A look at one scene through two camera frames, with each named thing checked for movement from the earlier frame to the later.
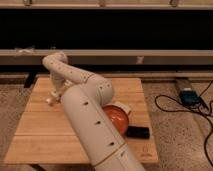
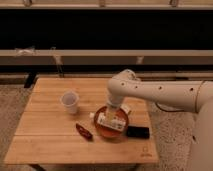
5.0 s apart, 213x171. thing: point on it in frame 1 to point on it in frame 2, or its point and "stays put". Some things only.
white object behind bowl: x=124 y=106 stays put
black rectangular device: x=138 y=132 stays put
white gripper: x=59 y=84 to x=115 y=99
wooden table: x=43 y=134 stays put
